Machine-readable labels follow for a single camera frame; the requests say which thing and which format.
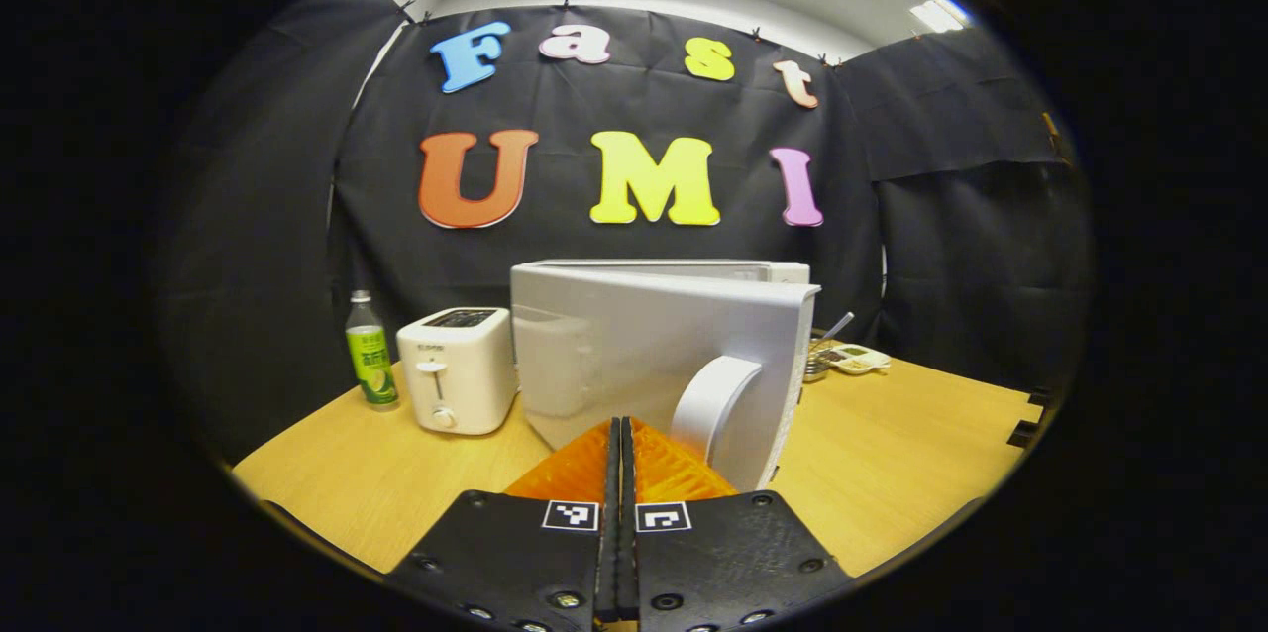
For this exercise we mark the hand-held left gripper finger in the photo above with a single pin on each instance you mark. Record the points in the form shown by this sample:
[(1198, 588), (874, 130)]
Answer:
[(604, 513), (628, 513)]

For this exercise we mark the white microwave oven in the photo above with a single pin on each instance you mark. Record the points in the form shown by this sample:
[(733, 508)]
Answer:
[(614, 345)]

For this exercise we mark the white toaster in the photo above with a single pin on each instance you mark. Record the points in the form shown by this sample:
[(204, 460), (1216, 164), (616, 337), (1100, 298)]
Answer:
[(461, 374)]

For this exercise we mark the small white divided tray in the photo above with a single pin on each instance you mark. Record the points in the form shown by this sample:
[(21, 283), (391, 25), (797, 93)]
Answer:
[(857, 359)]

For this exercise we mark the green label drink bottle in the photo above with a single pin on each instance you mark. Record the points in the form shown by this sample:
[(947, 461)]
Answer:
[(371, 360)]

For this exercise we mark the metal spoon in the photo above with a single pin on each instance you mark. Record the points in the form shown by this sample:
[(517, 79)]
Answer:
[(837, 326)]

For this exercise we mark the black backdrop cloth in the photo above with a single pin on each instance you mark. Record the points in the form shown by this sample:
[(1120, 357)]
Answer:
[(248, 216)]

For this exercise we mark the ceiling light panel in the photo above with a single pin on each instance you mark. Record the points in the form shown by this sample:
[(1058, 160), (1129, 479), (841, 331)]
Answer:
[(939, 13)]

